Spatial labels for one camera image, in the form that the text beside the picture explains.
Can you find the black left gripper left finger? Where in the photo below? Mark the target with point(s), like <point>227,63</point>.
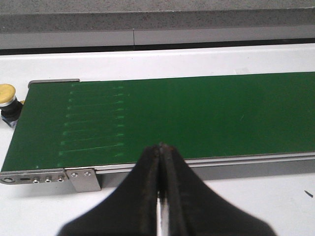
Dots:
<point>130,210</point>

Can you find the small black screw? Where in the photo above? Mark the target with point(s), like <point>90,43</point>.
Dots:
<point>308,193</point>

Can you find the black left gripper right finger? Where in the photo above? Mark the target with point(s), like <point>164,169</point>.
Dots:
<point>190,208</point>

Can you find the grey stone shelf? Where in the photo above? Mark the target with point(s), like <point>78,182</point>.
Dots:
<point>17,16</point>

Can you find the aluminium conveyor frame rail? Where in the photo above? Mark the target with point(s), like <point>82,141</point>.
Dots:
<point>221,159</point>

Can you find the green conveyor belt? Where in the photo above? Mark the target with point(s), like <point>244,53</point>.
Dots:
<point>160,118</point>

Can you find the steel conveyor support bracket left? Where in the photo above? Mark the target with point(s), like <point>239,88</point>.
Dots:
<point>83,180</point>

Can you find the yellow mushroom push button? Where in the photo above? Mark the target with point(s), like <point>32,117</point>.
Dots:
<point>10,107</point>

